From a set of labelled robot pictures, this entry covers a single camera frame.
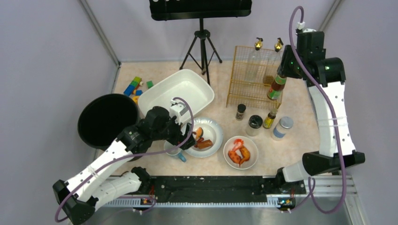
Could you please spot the brown sausage roll toy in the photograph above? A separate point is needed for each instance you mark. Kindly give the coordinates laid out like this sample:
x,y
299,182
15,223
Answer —
x,y
205,144

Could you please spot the small yellow oil bottle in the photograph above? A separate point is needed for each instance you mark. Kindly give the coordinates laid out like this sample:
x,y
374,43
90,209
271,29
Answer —
x,y
270,118

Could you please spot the white rectangular basin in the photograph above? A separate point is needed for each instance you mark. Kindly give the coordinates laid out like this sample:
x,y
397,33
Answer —
x,y
185,84

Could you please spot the black tripod stand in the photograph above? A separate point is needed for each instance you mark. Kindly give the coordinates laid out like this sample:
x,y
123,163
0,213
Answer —
x,y
203,36

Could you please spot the fried chicken piece toy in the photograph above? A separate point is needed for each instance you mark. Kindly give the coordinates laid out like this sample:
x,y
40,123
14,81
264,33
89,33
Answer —
x,y
235,158

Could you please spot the gold wire rack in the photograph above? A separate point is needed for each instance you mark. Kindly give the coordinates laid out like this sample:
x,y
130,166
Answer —
x,y
251,94

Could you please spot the black lid glass jar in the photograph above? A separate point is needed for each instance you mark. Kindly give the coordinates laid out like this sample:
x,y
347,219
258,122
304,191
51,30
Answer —
x,y
254,124

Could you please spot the clear glass oil bottle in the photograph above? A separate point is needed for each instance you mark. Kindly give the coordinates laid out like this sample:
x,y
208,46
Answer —
x,y
253,61

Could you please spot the glass bottle brown liquid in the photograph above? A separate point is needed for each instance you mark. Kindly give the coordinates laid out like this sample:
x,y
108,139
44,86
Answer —
x,y
273,62

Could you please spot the small black spice shaker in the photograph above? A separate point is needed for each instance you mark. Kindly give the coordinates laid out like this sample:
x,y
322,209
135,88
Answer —
x,y
241,108

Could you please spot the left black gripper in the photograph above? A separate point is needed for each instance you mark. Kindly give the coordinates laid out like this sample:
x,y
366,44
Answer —
x,y
187,138

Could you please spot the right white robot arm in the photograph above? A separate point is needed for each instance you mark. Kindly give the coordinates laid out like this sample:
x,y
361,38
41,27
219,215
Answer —
x,y
325,79

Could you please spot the silver lid blue label jar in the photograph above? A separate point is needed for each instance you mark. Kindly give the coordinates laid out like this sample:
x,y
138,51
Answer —
x,y
283,127

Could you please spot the white floral bowl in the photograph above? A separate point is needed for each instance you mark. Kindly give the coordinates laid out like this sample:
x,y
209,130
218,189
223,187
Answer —
x,y
240,153

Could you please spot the black round bin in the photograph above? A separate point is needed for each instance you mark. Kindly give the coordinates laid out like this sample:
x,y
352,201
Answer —
x,y
105,117

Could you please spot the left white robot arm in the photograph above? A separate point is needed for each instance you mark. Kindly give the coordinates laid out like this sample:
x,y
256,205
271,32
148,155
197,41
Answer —
x,y
82,195

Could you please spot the fried chicken wing toy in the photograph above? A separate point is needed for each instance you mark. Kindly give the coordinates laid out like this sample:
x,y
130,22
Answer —
x,y
245,153

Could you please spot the black panel on tripod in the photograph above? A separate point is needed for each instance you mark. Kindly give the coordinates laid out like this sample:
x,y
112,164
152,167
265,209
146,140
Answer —
x,y
164,10

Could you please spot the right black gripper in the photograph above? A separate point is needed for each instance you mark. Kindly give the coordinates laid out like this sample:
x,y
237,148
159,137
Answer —
x,y
286,66

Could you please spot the salmon slice toy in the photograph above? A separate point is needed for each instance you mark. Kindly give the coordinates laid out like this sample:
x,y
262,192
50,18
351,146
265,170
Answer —
x,y
199,133

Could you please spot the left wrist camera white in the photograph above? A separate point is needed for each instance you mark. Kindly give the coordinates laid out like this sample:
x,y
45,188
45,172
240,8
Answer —
x,y
179,111

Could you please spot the white mug blue handle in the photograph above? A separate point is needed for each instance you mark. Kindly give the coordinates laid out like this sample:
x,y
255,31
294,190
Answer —
x,y
174,152

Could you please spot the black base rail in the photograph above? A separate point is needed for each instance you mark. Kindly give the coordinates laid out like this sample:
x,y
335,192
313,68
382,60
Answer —
x,y
219,191

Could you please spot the white fluted plate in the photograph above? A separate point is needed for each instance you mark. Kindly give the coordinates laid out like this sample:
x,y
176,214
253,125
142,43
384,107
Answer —
x,y
211,131

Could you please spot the red shrimp toy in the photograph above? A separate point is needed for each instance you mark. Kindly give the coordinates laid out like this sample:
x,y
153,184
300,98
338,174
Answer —
x,y
238,143

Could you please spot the colourful toy block stack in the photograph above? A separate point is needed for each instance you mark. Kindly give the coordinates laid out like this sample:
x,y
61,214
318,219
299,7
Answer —
x,y
134,84

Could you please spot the green toy block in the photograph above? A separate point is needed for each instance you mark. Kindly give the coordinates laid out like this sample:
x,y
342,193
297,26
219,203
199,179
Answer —
x,y
149,84

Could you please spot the red sauce bottle yellow cap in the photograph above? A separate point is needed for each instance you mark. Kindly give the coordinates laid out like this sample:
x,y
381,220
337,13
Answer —
x,y
277,87

